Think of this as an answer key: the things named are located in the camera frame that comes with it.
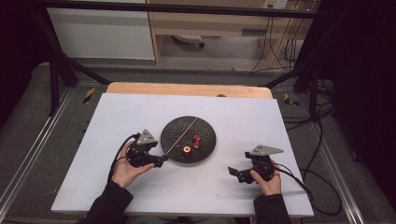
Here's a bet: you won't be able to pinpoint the black curtain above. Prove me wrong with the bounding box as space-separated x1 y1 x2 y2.
306 0 396 203
0 0 52 127

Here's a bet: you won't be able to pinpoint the white power strip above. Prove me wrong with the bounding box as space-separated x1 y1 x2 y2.
172 34 206 49

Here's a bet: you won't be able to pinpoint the white wall socket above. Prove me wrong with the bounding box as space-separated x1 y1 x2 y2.
262 0 290 10

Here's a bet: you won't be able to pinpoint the round black plate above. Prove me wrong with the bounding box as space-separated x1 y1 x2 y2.
160 115 218 164

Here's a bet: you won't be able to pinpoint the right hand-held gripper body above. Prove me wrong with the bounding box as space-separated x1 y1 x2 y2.
244 144 285 183

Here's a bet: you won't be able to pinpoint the wooden table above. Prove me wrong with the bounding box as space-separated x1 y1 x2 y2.
106 81 275 100

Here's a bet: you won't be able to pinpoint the aluminium floor rail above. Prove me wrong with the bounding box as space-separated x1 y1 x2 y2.
311 124 367 224
0 88 75 216

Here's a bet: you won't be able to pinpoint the black metal crossbar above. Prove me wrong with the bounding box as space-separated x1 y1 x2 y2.
33 0 330 19

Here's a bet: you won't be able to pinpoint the scattered brown crumbs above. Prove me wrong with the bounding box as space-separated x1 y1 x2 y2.
146 167 241 195

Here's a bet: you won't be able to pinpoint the white cabinet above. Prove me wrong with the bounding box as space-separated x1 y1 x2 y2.
46 7 156 61

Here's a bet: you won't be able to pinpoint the black floor cables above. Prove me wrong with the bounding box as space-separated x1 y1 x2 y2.
281 78 337 133

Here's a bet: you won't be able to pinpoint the black metal stand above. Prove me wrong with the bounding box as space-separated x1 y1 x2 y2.
33 8 112 117
262 12 335 121

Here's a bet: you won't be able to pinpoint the person's left hand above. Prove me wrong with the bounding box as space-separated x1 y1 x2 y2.
110 142 156 189

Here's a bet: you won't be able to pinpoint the hanging black cables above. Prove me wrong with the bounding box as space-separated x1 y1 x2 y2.
249 8 309 75

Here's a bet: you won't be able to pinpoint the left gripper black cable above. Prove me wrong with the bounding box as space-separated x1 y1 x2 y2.
106 133 142 183

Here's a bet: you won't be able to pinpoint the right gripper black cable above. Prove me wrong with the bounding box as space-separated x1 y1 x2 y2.
271 162 344 217

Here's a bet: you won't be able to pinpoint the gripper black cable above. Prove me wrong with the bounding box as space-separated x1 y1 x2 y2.
106 133 142 183
271 162 344 217

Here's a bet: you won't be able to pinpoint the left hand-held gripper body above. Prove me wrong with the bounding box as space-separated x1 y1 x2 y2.
125 129 159 169

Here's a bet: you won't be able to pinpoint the light wooden desk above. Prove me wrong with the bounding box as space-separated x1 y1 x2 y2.
146 0 321 68

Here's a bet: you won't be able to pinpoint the person's right hand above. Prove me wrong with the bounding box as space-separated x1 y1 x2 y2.
249 160 283 197

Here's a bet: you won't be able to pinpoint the thin wooden skewer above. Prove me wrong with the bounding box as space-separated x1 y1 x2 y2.
164 117 200 156

